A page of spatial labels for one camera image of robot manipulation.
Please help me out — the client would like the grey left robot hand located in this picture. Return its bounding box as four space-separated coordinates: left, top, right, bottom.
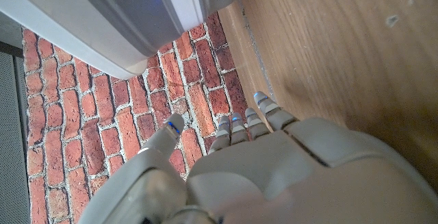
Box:
77 91 438 224

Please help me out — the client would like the white grey collapsible bucket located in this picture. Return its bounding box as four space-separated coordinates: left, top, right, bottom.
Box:
0 0 265 80

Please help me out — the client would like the red brick printed backdrop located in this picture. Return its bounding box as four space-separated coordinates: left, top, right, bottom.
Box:
21 11 249 224

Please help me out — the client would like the dark grey door panel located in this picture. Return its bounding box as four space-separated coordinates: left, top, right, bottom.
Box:
0 40 32 224

